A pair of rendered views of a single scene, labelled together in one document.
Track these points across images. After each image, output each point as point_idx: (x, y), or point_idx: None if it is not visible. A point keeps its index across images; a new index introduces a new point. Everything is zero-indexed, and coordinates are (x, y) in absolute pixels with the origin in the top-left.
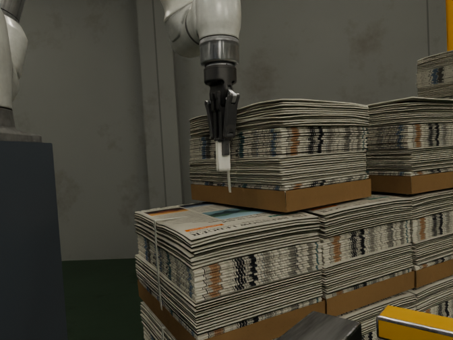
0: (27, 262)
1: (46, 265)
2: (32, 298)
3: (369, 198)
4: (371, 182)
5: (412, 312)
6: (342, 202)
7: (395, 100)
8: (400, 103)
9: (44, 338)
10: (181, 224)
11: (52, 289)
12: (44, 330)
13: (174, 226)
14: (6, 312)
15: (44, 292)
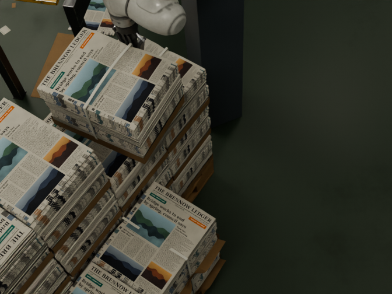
0: (188, 6)
1: (193, 18)
2: (189, 17)
3: (56, 126)
4: (52, 119)
5: (51, 0)
6: None
7: (14, 104)
8: (12, 102)
9: (193, 34)
10: (146, 45)
11: (195, 28)
12: (193, 32)
13: (147, 41)
14: (184, 6)
15: (193, 24)
